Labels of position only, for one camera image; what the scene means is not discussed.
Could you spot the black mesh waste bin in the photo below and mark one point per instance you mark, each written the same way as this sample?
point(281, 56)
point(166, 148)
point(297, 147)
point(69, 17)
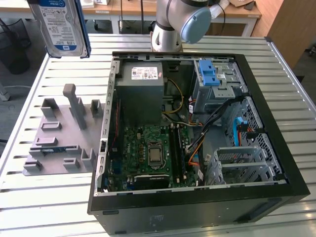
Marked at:
point(14, 49)

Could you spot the blue plastic drive latch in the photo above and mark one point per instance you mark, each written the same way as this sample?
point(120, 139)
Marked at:
point(208, 74)

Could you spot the silver CPU in socket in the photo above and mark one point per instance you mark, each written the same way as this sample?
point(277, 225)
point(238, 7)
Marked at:
point(155, 155)

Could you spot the wooden desk white frame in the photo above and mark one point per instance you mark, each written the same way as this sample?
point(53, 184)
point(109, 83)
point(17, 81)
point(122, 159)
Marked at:
point(98, 10)
point(247, 12)

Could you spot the black RAM stick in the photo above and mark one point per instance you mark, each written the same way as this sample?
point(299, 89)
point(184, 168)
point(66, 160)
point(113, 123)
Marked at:
point(182, 155)

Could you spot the green RAM stick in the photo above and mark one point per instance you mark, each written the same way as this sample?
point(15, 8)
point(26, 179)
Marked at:
point(53, 149)

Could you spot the metal disk bay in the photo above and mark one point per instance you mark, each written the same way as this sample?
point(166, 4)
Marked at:
point(242, 165)

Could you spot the black chair base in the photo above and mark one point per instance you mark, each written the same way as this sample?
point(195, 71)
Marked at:
point(312, 50)

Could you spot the brown cardboard piece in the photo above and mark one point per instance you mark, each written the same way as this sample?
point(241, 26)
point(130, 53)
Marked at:
point(240, 3)

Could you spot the metal optical drive cage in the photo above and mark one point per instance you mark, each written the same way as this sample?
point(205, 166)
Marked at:
point(205, 98)

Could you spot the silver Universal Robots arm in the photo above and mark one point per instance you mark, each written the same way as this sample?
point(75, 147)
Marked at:
point(168, 37)

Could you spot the hard disk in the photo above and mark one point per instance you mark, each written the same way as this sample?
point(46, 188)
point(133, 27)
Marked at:
point(61, 27)

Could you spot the wooden cabinet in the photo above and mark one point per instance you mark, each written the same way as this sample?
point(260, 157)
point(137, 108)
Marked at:
point(291, 29)

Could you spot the grey parts rack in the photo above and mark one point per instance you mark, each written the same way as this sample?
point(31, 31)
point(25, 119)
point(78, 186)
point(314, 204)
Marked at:
point(66, 138)

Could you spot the white box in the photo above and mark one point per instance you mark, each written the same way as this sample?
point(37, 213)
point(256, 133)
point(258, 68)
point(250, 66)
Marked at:
point(87, 3)

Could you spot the black open PC case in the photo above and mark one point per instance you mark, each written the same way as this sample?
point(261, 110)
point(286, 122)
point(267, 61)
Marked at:
point(172, 214)

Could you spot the grey metal floor foot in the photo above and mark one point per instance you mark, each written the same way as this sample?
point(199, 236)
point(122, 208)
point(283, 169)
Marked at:
point(3, 95)

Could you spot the grey power supply unit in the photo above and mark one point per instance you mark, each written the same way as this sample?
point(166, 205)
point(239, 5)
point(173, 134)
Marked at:
point(140, 98)

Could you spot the black graphics card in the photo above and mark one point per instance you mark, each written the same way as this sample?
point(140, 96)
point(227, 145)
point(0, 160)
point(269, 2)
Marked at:
point(150, 181)

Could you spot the green motherboard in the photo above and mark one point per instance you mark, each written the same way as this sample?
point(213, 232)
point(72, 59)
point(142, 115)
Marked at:
point(133, 158)

